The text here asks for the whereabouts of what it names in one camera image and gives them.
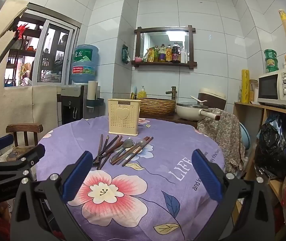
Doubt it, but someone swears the woven basket basin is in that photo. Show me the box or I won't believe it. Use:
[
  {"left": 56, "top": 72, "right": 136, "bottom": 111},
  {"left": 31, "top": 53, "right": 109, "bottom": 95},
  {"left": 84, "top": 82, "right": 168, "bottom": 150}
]
[{"left": 138, "top": 98, "right": 177, "bottom": 116}]

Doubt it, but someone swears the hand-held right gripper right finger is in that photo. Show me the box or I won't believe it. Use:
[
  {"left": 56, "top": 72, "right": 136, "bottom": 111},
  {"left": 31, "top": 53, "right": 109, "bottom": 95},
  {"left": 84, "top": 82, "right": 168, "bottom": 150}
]
[{"left": 191, "top": 149, "right": 276, "bottom": 241}]

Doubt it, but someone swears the blue water jug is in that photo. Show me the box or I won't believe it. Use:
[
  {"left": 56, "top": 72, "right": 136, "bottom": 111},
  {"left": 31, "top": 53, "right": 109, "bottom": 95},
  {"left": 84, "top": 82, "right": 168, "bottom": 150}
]
[{"left": 70, "top": 44, "right": 100, "bottom": 84}]

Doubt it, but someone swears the cat print cushion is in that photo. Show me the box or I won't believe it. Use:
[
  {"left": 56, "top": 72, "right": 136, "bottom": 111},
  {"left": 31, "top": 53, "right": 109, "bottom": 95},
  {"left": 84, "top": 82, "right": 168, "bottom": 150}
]
[{"left": 0, "top": 146, "right": 37, "bottom": 161}]

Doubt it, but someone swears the purple floral tablecloth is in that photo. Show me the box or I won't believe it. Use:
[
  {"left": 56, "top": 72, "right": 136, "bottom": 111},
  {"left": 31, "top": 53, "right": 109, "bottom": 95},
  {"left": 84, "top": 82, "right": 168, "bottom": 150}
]
[{"left": 36, "top": 115, "right": 226, "bottom": 241}]

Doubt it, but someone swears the yellow roll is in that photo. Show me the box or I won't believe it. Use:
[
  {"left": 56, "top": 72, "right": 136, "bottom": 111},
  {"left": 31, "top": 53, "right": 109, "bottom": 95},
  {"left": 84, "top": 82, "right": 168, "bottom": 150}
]
[{"left": 241, "top": 69, "right": 250, "bottom": 103}]

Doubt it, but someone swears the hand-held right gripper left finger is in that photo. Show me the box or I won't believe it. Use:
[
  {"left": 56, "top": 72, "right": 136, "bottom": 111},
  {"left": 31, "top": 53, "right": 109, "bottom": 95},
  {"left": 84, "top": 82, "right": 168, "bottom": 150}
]
[{"left": 10, "top": 151, "right": 94, "bottom": 241}]

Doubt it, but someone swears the blue basin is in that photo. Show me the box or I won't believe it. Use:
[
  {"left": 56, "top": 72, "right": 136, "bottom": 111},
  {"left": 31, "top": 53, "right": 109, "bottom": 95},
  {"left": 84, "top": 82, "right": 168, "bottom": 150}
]
[{"left": 239, "top": 123, "right": 251, "bottom": 151}]

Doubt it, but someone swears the dark soy sauce bottle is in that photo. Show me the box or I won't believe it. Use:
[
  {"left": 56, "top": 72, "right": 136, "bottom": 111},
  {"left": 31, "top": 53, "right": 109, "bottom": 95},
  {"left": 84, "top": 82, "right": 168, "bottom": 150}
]
[{"left": 172, "top": 42, "right": 181, "bottom": 63}]

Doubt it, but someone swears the white rice paddle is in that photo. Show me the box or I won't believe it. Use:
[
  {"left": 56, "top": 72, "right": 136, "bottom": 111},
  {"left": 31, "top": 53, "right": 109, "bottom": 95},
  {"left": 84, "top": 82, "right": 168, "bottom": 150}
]
[{"left": 190, "top": 95, "right": 208, "bottom": 104}]

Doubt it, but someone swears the stack of green noodle cups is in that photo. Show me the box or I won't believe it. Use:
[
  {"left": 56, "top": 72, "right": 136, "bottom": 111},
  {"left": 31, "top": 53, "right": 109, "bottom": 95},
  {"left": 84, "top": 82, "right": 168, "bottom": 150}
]
[{"left": 264, "top": 49, "right": 280, "bottom": 74}]

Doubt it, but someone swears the dark wooden chair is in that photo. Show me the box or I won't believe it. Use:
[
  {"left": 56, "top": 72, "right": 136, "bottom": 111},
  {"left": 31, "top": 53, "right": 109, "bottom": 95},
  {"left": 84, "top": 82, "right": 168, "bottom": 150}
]
[{"left": 6, "top": 124, "right": 44, "bottom": 147}]

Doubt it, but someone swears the metal spoon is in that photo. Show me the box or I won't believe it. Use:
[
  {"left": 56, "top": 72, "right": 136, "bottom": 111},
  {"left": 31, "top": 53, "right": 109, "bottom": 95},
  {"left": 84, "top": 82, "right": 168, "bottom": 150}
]
[
  {"left": 109, "top": 138, "right": 134, "bottom": 164},
  {"left": 118, "top": 139, "right": 147, "bottom": 165}
]

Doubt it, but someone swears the glass jar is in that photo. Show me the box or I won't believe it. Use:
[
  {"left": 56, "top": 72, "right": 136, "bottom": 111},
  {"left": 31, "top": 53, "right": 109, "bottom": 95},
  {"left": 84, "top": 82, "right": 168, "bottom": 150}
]
[{"left": 249, "top": 80, "right": 259, "bottom": 102}]

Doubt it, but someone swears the cream pan with lid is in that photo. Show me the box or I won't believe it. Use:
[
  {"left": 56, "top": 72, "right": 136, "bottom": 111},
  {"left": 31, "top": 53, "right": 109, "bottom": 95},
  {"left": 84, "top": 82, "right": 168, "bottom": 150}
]
[{"left": 176, "top": 102, "right": 220, "bottom": 121}]

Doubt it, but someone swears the green wall holder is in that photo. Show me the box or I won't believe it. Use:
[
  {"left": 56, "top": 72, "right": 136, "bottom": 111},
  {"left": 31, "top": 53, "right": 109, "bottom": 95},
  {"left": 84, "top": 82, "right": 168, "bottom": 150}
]
[{"left": 122, "top": 45, "right": 131, "bottom": 63}]

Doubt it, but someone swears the wooden shelf unit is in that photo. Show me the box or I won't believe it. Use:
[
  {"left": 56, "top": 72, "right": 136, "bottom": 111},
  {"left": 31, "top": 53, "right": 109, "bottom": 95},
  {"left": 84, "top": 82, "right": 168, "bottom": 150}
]
[{"left": 233, "top": 102, "right": 286, "bottom": 231}]

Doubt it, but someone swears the pile of brown chopsticks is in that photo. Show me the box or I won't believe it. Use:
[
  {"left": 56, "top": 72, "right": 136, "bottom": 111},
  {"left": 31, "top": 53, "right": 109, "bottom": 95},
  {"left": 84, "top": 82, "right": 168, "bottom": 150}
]
[{"left": 93, "top": 134, "right": 155, "bottom": 170}]

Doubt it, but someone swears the beige cloth cover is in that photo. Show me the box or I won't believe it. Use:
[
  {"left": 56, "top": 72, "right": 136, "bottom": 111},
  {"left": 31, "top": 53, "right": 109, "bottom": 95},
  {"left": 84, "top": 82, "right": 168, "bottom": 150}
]
[{"left": 0, "top": 40, "right": 58, "bottom": 141}]

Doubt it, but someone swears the black plastic bag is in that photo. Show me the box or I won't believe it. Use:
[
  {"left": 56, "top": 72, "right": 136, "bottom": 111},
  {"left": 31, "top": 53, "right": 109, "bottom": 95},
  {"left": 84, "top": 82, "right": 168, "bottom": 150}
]
[{"left": 254, "top": 122, "right": 286, "bottom": 180}]

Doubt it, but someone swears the cream plastic utensil holder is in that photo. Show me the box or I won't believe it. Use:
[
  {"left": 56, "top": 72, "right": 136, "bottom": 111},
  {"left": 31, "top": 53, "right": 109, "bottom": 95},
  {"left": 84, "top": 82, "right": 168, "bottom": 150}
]
[{"left": 108, "top": 98, "right": 141, "bottom": 135}]

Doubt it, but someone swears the white microwave oven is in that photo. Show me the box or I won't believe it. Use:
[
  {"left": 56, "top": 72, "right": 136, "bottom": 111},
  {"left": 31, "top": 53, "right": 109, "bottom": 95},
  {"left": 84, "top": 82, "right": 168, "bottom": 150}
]
[{"left": 257, "top": 68, "right": 286, "bottom": 108}]

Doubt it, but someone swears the white paper cup tube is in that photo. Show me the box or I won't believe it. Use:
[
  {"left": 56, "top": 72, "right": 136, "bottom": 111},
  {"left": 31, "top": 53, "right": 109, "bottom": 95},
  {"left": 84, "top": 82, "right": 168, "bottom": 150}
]
[{"left": 88, "top": 81, "right": 99, "bottom": 108}]

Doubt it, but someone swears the floral patterned cloth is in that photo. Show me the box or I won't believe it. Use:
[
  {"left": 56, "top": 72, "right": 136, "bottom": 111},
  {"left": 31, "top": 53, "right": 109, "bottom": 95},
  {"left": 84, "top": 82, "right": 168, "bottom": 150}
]
[{"left": 197, "top": 108, "right": 246, "bottom": 174}]

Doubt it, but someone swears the bronze faucet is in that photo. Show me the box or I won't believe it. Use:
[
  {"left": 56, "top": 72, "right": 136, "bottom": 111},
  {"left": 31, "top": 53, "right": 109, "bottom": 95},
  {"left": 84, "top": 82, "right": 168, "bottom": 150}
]
[{"left": 165, "top": 86, "right": 177, "bottom": 100}]

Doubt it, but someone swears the dark wooden counter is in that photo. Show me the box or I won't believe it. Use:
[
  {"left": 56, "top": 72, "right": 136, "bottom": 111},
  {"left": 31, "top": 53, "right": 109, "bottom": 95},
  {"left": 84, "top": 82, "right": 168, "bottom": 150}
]
[{"left": 139, "top": 113, "right": 201, "bottom": 128}]

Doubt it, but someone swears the sliding window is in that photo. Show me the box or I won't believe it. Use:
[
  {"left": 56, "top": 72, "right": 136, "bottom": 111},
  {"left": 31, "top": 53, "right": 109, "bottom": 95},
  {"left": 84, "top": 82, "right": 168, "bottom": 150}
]
[{"left": 4, "top": 4, "right": 81, "bottom": 87}]

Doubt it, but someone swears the brown and cream rice cooker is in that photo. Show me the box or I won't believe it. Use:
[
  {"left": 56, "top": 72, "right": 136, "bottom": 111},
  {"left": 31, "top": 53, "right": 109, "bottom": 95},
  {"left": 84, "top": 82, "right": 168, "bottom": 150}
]
[{"left": 198, "top": 88, "right": 227, "bottom": 111}]

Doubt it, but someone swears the black water dispenser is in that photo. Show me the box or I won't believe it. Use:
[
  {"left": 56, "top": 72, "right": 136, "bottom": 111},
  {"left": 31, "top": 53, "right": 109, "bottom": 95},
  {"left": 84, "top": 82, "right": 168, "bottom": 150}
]
[{"left": 61, "top": 84, "right": 86, "bottom": 126}]

